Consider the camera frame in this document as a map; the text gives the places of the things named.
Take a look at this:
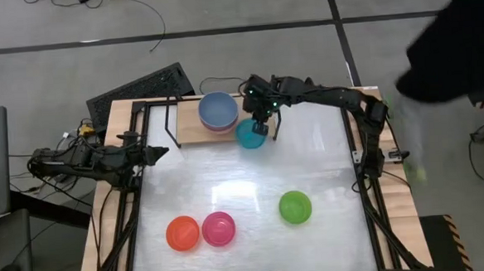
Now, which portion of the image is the black metal table frame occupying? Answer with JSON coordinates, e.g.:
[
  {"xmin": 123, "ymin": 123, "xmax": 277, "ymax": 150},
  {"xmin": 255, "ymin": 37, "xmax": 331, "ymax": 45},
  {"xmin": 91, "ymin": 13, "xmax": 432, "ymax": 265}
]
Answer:
[{"xmin": 70, "ymin": 83, "xmax": 433, "ymax": 271}]

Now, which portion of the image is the green plastic bowl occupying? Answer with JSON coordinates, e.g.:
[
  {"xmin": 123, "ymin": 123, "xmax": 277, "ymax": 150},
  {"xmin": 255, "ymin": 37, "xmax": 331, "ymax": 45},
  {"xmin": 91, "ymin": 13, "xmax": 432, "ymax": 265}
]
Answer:
[{"xmin": 278, "ymin": 189, "xmax": 314, "ymax": 226}]

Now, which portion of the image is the purple plastic bowl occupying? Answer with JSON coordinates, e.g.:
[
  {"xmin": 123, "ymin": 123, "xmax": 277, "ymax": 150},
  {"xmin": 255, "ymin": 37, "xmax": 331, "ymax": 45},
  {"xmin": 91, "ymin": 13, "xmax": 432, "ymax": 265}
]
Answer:
[{"xmin": 200, "ymin": 119, "xmax": 240, "ymax": 137}]

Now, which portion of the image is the wooden shelf with black legs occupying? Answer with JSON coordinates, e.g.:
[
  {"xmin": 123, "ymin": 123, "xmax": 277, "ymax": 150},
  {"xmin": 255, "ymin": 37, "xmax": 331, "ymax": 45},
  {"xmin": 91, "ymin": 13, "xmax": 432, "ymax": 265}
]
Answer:
[{"xmin": 162, "ymin": 90, "xmax": 285, "ymax": 150}]

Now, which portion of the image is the person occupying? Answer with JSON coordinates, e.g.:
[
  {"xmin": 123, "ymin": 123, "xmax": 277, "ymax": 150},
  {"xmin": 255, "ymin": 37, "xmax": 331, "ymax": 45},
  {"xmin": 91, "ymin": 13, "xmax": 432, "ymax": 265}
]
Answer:
[{"xmin": 391, "ymin": 0, "xmax": 484, "ymax": 106}]

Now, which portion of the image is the black cable loop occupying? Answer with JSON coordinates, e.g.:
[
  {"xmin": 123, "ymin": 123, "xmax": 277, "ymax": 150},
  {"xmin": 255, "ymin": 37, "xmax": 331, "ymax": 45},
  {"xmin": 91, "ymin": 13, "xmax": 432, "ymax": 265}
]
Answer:
[{"xmin": 199, "ymin": 75, "xmax": 251, "ymax": 95}]

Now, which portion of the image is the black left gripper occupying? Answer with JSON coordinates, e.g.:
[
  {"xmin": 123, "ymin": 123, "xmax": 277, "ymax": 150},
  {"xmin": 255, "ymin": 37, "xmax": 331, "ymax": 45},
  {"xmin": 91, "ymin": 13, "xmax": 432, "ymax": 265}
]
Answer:
[{"xmin": 119, "ymin": 142, "xmax": 171, "ymax": 171}]

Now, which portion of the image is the orange plastic bowl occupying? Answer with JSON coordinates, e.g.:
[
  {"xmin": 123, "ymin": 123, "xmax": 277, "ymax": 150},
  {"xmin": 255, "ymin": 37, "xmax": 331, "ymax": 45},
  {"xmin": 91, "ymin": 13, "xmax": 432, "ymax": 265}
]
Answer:
[{"xmin": 164, "ymin": 214, "xmax": 201, "ymax": 253}]

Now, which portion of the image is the yellow connector plug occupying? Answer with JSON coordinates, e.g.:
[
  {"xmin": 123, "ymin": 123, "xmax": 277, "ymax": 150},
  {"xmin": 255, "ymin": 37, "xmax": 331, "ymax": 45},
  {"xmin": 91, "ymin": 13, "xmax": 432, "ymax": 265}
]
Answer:
[{"xmin": 78, "ymin": 123, "xmax": 96, "ymax": 138}]

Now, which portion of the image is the pink translucent plastic bowl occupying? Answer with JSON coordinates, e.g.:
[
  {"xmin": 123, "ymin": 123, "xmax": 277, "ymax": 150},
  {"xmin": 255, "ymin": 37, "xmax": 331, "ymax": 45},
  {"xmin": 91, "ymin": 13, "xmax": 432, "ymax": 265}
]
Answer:
[{"xmin": 201, "ymin": 210, "xmax": 238, "ymax": 249}]

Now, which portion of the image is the teal plastic bowl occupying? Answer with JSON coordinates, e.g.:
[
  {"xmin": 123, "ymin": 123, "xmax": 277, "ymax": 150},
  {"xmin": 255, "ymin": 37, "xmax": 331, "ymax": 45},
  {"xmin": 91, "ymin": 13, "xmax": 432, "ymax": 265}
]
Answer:
[{"xmin": 235, "ymin": 117, "xmax": 269, "ymax": 151}]

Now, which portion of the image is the black floor cable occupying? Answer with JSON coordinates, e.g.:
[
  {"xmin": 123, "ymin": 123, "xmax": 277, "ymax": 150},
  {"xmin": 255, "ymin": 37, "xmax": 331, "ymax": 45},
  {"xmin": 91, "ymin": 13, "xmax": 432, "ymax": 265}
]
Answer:
[{"xmin": 22, "ymin": 0, "xmax": 168, "ymax": 60}]

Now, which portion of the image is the silver mounting bracket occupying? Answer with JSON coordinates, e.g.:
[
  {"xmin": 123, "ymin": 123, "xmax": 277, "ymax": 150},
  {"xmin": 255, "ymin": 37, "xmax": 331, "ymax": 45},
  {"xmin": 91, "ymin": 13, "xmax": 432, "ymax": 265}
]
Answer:
[{"xmin": 352, "ymin": 147, "xmax": 410, "ymax": 166}]

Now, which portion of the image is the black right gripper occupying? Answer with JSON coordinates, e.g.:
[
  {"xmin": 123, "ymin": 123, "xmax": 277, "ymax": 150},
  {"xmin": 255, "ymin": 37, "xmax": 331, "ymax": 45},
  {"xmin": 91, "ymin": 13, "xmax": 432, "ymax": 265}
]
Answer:
[{"xmin": 240, "ymin": 72, "xmax": 288, "ymax": 137}]

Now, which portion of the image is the blue plastic bowl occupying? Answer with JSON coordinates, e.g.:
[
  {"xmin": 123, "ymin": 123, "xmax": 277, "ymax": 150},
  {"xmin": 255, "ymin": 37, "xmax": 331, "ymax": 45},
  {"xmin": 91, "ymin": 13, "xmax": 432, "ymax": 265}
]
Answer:
[{"xmin": 196, "ymin": 90, "xmax": 240, "ymax": 130}]

